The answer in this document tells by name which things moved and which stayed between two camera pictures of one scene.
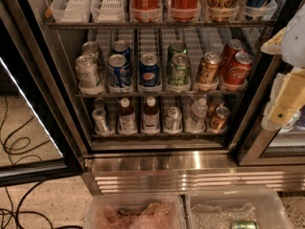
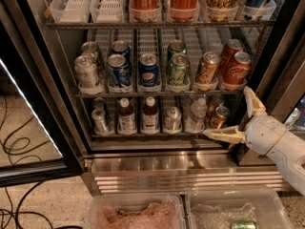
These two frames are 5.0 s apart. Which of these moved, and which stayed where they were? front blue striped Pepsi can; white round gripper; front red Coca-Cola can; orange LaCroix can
Moved: white round gripper
Stayed: front blue striped Pepsi can; front red Coca-Cola can; orange LaCroix can
